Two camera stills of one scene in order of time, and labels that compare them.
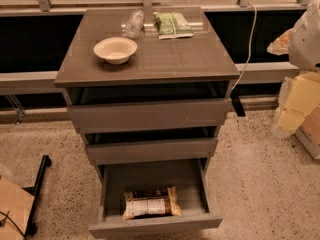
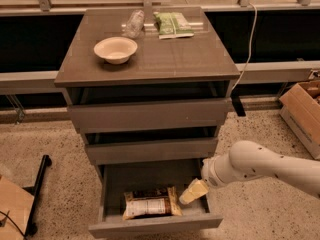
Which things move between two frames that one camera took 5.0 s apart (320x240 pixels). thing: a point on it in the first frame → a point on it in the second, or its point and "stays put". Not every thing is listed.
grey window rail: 254,73 stays put
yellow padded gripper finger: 302,96 → 194,191
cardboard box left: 16,202 stays put
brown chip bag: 151,202 stays put
